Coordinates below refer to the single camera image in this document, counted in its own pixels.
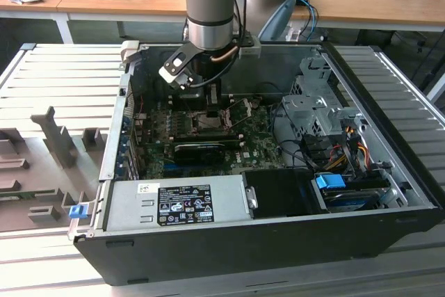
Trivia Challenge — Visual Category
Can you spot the grey power supply with label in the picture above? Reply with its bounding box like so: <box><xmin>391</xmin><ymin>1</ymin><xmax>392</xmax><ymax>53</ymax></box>
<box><xmin>102</xmin><ymin>175</ymin><xmax>251</xmax><ymax>232</ymax></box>

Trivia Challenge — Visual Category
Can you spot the hard disk with blue label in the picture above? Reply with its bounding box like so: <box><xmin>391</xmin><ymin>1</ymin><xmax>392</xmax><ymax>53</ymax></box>
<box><xmin>322</xmin><ymin>188</ymin><xmax>384</xmax><ymax>213</ymax></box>

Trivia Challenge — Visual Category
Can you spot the black open PC case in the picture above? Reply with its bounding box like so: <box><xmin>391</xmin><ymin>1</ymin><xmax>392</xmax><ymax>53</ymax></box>
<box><xmin>67</xmin><ymin>40</ymin><xmax>445</xmax><ymax>287</ymax></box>

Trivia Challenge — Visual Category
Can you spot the metal CPU socket cover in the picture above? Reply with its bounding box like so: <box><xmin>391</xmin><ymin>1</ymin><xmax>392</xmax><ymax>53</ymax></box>
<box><xmin>221</xmin><ymin>97</ymin><xmax>254</xmax><ymax>127</ymax></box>

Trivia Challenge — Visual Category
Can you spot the black graphics card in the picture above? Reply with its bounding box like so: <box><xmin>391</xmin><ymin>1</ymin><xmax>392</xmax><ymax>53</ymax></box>
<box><xmin>172</xmin><ymin>141</ymin><xmax>227</xmax><ymax>166</ymax></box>

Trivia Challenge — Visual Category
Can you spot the blue disk carrier tab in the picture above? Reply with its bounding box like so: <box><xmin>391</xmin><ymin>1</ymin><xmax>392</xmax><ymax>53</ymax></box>
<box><xmin>314</xmin><ymin>174</ymin><xmax>346</xmax><ymax>193</ymax></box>

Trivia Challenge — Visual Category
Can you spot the grey metal drive cage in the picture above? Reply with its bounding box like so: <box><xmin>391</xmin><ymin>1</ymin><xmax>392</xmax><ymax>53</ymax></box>
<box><xmin>281</xmin><ymin>55</ymin><xmax>369</xmax><ymax>145</ymax></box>

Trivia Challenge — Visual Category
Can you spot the blue cable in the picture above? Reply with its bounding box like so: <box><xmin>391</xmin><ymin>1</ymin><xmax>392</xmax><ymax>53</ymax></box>
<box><xmin>295</xmin><ymin>0</ymin><xmax>319</xmax><ymax>39</ymax></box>

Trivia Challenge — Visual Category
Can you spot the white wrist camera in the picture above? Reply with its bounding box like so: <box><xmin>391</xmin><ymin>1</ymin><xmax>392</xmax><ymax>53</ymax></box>
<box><xmin>158</xmin><ymin>45</ymin><xmax>196</xmax><ymax>92</ymax></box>

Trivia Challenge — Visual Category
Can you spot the yellow and red wire bundle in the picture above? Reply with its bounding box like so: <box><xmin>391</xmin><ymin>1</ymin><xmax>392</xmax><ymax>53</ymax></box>
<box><xmin>326</xmin><ymin>126</ymin><xmax>370</xmax><ymax>172</ymax></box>

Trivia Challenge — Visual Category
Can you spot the black wire bundle with plugs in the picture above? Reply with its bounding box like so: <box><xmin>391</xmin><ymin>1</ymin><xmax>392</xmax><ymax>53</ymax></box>
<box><xmin>299</xmin><ymin>134</ymin><xmax>335</xmax><ymax>170</ymax></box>

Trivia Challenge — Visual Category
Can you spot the green motherboard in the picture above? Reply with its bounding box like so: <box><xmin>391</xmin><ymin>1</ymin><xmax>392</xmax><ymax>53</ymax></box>
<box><xmin>130</xmin><ymin>97</ymin><xmax>289</xmax><ymax>179</ymax></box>

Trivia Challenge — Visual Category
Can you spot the black plastic fan shroud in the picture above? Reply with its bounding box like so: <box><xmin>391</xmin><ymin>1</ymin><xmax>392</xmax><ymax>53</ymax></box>
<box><xmin>242</xmin><ymin>168</ymin><xmax>330</xmax><ymax>220</ymax></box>

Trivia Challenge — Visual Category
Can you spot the grey parts rack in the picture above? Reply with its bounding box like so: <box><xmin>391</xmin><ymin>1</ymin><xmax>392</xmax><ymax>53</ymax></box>
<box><xmin>0</xmin><ymin>105</ymin><xmax>108</xmax><ymax>232</ymax></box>

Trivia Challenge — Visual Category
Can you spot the green RAM stick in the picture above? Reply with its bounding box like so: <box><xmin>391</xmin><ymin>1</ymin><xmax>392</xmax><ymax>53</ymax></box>
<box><xmin>0</xmin><ymin>189</ymin><xmax>56</xmax><ymax>201</ymax></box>

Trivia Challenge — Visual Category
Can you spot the white case latch handle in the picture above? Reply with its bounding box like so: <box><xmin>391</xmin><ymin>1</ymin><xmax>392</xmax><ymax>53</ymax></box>
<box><xmin>120</xmin><ymin>40</ymin><xmax>140</xmax><ymax>65</ymax></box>

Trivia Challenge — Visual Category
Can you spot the blue case latch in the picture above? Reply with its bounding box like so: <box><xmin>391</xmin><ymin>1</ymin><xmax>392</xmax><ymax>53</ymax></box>
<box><xmin>68</xmin><ymin>205</ymin><xmax>87</xmax><ymax>220</ymax></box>

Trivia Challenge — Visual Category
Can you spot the black RAM slot bank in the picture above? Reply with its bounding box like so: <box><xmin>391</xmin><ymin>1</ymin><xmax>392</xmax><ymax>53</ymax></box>
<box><xmin>172</xmin><ymin>131</ymin><xmax>244</xmax><ymax>148</ymax></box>

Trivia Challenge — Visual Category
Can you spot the CPU socket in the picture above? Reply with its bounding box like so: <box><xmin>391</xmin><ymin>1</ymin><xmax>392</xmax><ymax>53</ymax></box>
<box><xmin>186</xmin><ymin>109</ymin><xmax>233</xmax><ymax>136</ymax></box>

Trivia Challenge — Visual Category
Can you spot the black camera cable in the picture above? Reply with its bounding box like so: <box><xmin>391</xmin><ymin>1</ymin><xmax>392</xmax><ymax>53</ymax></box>
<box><xmin>187</xmin><ymin>0</ymin><xmax>248</xmax><ymax>90</ymax></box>

